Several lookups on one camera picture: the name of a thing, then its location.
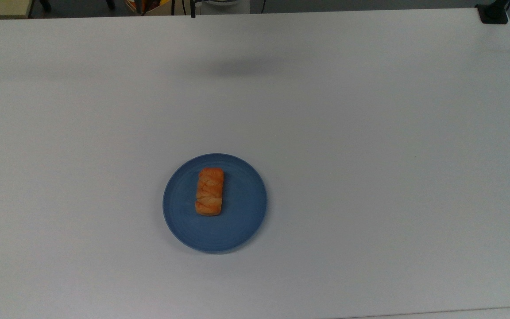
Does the orange braided bread piece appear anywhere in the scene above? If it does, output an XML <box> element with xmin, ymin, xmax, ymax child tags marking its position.
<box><xmin>195</xmin><ymin>167</ymin><xmax>225</xmax><ymax>217</ymax></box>

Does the yellow and orange object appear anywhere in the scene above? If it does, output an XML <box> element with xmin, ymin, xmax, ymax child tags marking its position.
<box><xmin>126</xmin><ymin>0</ymin><xmax>168</xmax><ymax>16</ymax></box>

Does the blue round plate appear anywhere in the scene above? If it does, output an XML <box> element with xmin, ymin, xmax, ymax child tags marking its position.
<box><xmin>162</xmin><ymin>153</ymin><xmax>268</xmax><ymax>254</ymax></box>

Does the black table corner clamp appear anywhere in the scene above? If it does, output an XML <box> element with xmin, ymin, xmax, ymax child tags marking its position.
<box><xmin>475</xmin><ymin>0</ymin><xmax>510</xmax><ymax>25</ymax></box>

